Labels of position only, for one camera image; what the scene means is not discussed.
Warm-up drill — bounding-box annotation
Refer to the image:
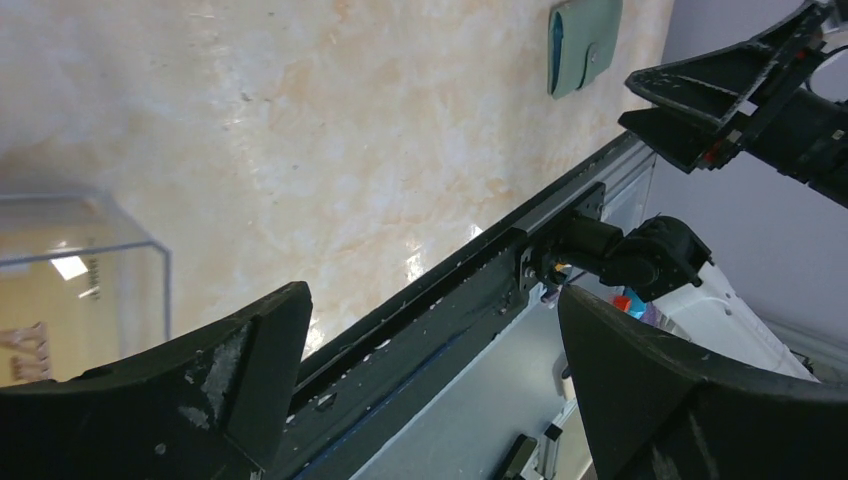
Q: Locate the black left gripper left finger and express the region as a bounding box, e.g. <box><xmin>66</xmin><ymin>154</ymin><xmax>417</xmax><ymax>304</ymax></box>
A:
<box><xmin>1</xmin><ymin>281</ymin><xmax>313</xmax><ymax>479</ymax></box>

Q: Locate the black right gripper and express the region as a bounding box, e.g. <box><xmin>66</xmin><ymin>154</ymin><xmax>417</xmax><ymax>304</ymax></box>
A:
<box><xmin>618</xmin><ymin>1</ymin><xmax>847</xmax><ymax>206</ymax></box>

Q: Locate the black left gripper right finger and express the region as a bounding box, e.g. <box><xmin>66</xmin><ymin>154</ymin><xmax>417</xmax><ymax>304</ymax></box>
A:
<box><xmin>558</xmin><ymin>286</ymin><xmax>847</xmax><ymax>479</ymax></box>

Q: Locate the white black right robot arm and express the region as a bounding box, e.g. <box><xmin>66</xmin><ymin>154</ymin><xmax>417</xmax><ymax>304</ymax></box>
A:
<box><xmin>543</xmin><ymin>1</ymin><xmax>847</xmax><ymax>380</ymax></box>

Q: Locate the clear plastic card box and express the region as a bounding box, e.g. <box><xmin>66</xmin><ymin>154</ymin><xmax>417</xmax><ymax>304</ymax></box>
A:
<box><xmin>1</xmin><ymin>192</ymin><xmax>173</xmax><ymax>387</ymax></box>

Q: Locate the gold VIP credit card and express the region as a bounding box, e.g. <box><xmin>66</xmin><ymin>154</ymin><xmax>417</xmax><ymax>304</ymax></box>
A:
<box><xmin>1</xmin><ymin>228</ymin><xmax>121</xmax><ymax>386</ymax></box>

